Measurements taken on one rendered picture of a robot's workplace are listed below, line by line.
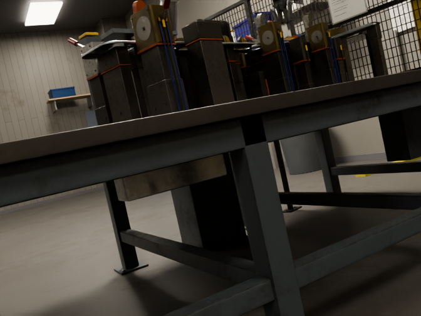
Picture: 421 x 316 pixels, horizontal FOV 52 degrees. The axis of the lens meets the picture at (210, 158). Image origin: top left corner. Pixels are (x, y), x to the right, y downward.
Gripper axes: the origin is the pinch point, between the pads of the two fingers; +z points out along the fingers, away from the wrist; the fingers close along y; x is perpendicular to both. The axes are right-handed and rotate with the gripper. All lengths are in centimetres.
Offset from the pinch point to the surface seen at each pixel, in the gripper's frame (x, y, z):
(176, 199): -29, -83, 78
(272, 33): -43.5, 20.4, 9.1
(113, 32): -88, -27, -6
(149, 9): -109, 24, 4
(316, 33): -8.5, 20.8, 8.5
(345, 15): 54, 8, -8
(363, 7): 54, 19, -9
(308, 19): -7.2, 17.9, 0.4
